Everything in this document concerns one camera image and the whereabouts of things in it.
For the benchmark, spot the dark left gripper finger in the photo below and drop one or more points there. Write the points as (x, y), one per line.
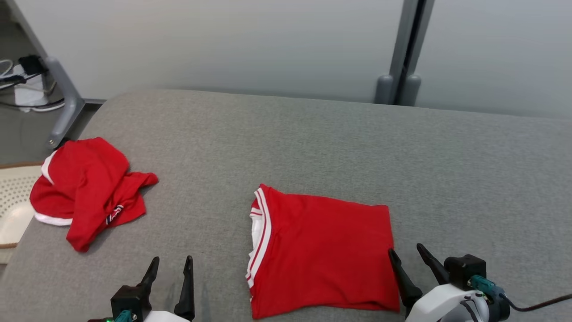
(152, 273)
(187, 299)

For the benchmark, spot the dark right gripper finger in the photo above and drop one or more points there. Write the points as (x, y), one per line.
(435, 266)
(404, 281)

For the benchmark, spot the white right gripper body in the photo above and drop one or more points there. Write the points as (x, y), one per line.
(438, 306)

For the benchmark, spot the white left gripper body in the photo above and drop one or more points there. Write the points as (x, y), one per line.
(163, 317)

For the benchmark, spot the red white basketball jersey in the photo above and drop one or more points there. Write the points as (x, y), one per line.
(326, 255)

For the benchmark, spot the red shorts white trim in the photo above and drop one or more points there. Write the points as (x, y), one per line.
(85, 188)

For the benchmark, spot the beige perforated laundry basket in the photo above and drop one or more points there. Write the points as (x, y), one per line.
(15, 201)

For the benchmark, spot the grey fabric sofa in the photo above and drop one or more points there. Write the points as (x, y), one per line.
(313, 143)

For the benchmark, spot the grey metal partition foot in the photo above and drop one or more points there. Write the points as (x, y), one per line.
(67, 103)

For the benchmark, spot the white box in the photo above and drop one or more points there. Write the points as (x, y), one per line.
(29, 91)

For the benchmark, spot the black power adapter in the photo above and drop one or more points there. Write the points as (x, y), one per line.
(30, 65)

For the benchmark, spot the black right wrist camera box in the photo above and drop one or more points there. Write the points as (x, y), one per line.
(464, 270)

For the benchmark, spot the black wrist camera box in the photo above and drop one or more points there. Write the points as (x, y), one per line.
(464, 270)
(129, 299)

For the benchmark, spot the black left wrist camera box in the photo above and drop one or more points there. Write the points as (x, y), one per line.
(129, 299)

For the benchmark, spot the grey cylinder post cap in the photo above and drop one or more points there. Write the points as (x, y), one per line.
(384, 89)
(411, 90)

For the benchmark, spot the grey metal partition post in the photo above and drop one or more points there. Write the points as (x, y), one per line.
(409, 40)

